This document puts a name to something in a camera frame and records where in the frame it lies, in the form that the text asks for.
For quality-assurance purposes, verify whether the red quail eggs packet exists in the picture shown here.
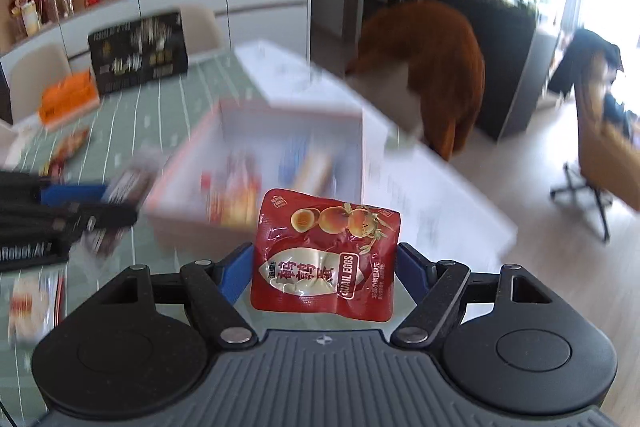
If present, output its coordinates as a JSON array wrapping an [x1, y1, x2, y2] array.
[[250, 188, 401, 323]]

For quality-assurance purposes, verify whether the dark brown snack packet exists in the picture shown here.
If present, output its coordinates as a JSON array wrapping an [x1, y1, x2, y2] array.
[[82, 147, 168, 259]]

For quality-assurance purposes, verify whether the dark red snack packet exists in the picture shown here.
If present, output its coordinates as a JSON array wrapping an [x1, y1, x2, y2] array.
[[41, 127, 90, 180]]

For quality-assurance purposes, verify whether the large red white packet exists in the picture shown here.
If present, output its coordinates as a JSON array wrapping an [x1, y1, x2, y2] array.
[[8, 272, 65, 347]]

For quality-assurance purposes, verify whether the pink storage box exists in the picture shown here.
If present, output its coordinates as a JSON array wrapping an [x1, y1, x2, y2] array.
[[143, 102, 364, 259]]

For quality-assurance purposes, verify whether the orange carton box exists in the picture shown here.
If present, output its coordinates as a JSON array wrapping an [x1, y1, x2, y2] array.
[[38, 69, 100, 131]]

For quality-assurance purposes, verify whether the beige dining chair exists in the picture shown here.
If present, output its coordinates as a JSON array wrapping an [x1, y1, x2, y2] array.
[[9, 43, 72, 124]]

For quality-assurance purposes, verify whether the green checked tablecloth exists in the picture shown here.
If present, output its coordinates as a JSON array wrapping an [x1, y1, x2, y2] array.
[[0, 48, 281, 427]]

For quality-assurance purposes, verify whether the black gift box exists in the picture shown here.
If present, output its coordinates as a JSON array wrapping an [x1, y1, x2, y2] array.
[[88, 11, 189, 96]]

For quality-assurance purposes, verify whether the brown furry chair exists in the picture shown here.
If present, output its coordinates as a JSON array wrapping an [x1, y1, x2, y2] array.
[[345, 0, 485, 161]]

